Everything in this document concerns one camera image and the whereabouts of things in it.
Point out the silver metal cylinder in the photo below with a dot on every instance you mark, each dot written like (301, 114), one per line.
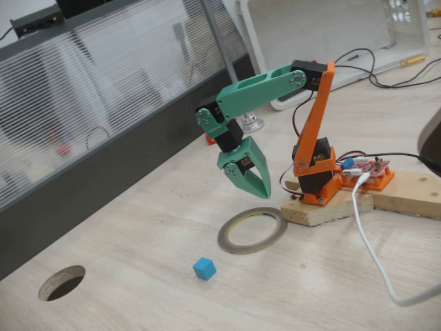
(251, 124)

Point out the red cardboard box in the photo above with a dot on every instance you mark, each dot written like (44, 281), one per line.
(210, 139)

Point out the pale wooden base block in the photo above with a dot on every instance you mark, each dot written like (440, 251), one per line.
(327, 212)

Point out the black rectangular bar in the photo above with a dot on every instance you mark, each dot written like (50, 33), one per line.
(287, 98)

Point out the black box device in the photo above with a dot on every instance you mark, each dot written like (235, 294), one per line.
(38, 20)

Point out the grey rounded object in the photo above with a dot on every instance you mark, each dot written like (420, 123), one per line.
(432, 141)

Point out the orange printed board mount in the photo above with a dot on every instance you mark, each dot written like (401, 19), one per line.
(382, 182)

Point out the red controller board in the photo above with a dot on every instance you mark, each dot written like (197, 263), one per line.
(372, 167)

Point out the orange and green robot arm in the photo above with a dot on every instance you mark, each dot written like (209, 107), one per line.
(262, 86)

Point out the long wooden plank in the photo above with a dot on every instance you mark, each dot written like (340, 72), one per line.
(406, 193)

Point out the frosted glass desk partition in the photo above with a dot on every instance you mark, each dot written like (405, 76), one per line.
(120, 69)

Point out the black monitor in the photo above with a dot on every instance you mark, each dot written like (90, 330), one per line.
(79, 8)

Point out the blue cube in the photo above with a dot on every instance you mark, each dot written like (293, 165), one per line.
(204, 269)

